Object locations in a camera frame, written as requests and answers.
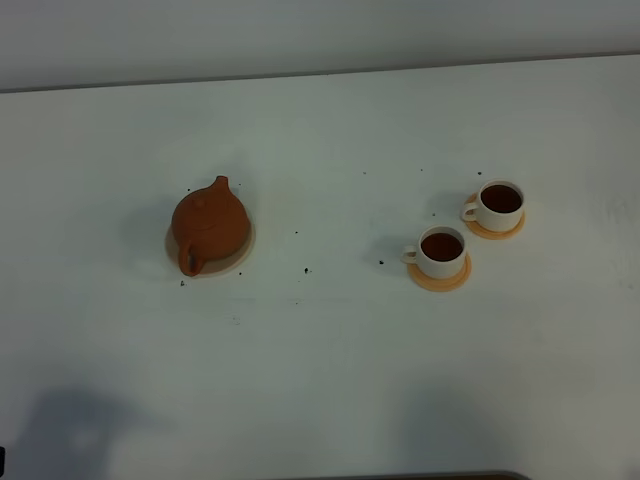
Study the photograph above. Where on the brown clay teapot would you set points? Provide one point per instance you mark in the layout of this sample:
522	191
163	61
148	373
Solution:
209	225

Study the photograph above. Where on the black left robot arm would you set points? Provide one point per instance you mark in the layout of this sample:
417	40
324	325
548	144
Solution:
2	460

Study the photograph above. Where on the beige round teapot coaster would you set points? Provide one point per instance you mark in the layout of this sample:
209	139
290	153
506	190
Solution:
212	268

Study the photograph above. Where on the near white teacup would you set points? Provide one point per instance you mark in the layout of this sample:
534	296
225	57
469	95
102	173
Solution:
439	252

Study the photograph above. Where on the white teacup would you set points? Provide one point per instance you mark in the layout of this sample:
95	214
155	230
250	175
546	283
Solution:
439	252
499	198

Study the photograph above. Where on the near orange saucer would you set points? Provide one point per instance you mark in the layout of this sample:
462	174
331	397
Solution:
441	285

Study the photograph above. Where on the orange saucer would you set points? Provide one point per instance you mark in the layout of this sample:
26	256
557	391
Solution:
478	229
441	285

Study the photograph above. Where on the far orange saucer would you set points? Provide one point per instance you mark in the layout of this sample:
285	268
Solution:
478	229

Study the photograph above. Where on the far white teacup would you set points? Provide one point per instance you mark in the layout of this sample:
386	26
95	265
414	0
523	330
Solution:
499	198

